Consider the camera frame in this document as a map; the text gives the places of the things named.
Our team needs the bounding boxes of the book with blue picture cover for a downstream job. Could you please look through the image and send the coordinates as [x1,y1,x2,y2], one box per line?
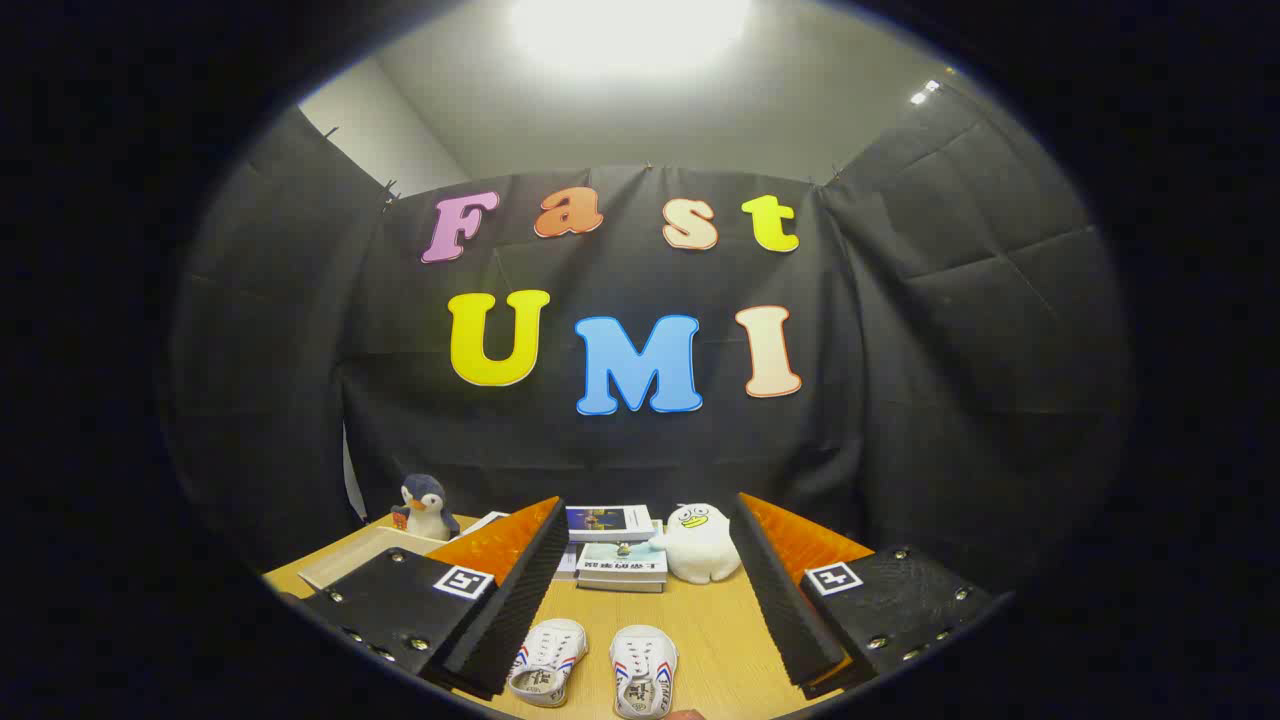
[565,505,656,543]

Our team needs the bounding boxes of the grey penguin plush toy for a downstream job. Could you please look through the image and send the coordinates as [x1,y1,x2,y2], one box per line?
[390,474,461,542]

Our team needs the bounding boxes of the white duck plush toy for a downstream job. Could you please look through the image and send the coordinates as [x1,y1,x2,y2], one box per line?
[650,503,743,585]

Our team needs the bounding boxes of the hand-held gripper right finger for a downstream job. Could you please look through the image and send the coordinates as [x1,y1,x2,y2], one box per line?
[728,492,996,701]

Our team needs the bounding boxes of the beige fabric storage box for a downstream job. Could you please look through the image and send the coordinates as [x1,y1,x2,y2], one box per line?
[298,524,456,591]

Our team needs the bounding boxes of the white canvas shoe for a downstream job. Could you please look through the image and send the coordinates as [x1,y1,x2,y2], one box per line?
[507,618,589,708]
[610,625,680,720]

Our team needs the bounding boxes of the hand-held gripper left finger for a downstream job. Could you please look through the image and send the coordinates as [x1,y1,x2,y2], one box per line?
[300,496,570,701]

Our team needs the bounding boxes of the black backdrop cloth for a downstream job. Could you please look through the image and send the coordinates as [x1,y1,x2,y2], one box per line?
[165,80,1136,591]

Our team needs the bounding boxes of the book with teal cover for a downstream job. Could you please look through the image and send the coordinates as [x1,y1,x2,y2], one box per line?
[578,541,669,583]

